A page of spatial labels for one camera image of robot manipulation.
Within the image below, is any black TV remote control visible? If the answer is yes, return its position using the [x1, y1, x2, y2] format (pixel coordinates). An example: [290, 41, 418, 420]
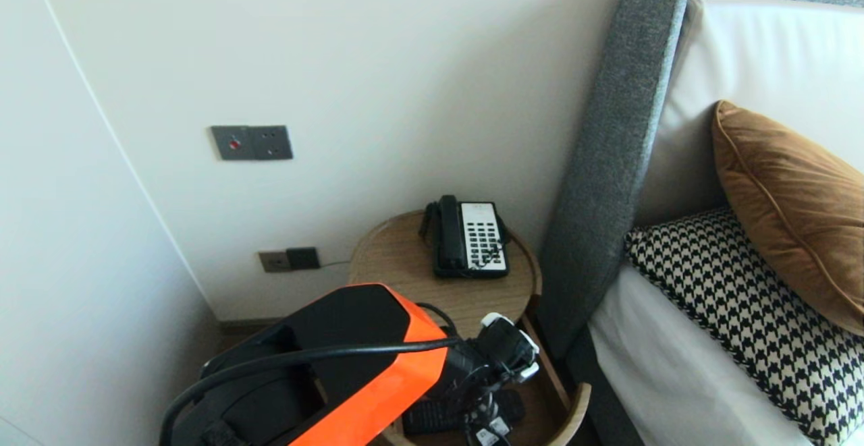
[403, 392, 526, 435]

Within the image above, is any black white desk telephone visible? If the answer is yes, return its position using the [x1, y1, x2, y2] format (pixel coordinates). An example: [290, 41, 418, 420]
[432, 196, 512, 279]

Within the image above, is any black telephone handset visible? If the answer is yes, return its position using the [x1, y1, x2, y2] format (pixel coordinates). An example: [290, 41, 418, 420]
[435, 194, 470, 273]

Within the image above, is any round wooden nightstand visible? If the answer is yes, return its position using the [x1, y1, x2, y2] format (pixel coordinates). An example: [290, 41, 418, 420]
[349, 210, 543, 347]

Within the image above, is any white bed sheet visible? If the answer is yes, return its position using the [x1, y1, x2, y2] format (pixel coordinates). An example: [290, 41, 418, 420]
[586, 262, 797, 446]

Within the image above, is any black plug adapter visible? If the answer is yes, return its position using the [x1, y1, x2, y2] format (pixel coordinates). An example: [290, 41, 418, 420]
[286, 247, 321, 271]

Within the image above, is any black white houndstooth pillow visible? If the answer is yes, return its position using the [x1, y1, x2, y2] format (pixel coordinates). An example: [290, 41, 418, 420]
[624, 206, 864, 446]

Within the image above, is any grey upholstered headboard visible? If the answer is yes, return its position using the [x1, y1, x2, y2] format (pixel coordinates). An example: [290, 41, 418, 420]
[537, 0, 864, 362]

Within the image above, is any brown velvet cushion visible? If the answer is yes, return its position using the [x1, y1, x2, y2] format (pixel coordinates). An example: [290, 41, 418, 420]
[711, 100, 864, 336]

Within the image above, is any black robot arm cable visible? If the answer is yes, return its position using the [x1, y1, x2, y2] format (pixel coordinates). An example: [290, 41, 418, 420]
[159, 302, 468, 446]

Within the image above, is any black curly telephone cord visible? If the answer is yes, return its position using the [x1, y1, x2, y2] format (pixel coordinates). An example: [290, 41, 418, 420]
[418, 202, 512, 273]

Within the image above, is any grey wall socket plate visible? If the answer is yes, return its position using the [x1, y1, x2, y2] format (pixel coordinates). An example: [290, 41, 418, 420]
[249, 125, 294, 161]

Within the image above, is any grey wall plate red button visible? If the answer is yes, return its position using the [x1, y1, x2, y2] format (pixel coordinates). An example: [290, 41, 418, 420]
[211, 126, 252, 161]

